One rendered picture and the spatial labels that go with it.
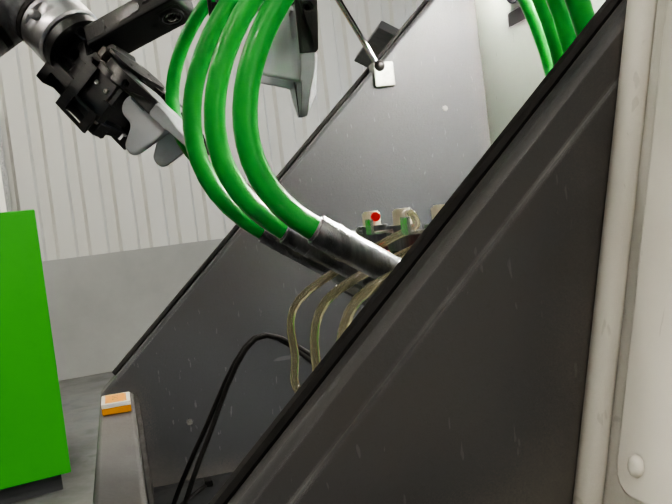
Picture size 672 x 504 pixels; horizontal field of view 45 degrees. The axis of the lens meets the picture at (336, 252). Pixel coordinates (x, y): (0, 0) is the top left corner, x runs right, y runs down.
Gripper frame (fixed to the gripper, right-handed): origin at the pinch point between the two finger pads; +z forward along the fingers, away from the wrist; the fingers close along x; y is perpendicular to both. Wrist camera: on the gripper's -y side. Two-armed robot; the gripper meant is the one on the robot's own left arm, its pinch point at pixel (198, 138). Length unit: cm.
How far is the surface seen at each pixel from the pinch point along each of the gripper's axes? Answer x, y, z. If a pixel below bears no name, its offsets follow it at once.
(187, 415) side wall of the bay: -19.3, 28.8, 10.8
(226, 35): 24.5, -10.4, 13.3
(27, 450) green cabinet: -228, 197, -120
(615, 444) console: 30, -9, 46
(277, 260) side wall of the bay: -23.1, 8.1, 4.8
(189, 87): 18.9, -5.6, 9.3
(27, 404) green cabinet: -226, 182, -133
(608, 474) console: 29, -7, 47
